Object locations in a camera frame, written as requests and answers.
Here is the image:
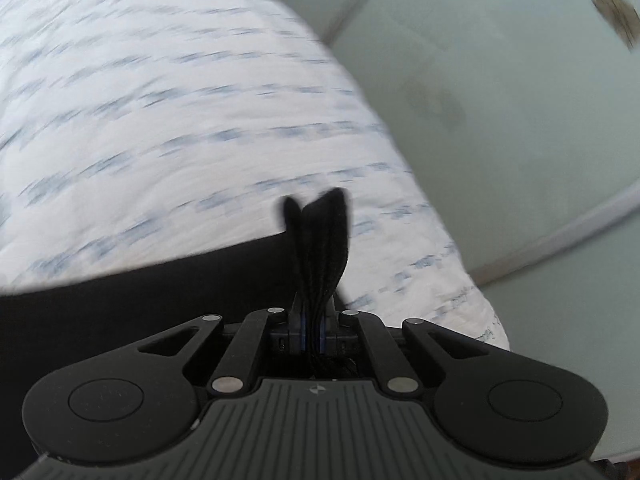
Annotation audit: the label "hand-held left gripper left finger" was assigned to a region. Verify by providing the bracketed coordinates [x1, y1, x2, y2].
[135, 294, 307, 398]

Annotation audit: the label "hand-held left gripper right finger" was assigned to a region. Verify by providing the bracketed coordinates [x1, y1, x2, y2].
[320, 300, 496, 396]

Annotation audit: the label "black pants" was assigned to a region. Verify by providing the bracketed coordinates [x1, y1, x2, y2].
[0, 187, 363, 466]

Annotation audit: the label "white script-print bed sheet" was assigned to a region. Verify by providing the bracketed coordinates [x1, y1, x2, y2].
[0, 0, 512, 352]

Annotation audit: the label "white wardrobe door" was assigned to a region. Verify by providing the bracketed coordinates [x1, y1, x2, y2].
[250, 0, 640, 461]

